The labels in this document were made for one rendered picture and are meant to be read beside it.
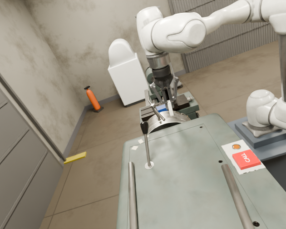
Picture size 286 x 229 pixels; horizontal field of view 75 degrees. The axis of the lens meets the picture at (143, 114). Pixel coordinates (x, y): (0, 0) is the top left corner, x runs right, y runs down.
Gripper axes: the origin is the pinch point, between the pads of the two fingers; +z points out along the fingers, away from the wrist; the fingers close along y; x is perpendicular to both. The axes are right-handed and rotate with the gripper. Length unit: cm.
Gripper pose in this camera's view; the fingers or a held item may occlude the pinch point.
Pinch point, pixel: (170, 108)
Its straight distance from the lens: 86.8
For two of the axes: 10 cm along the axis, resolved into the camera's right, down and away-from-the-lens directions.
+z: 2.7, 8.3, 4.8
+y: -9.6, 2.6, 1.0
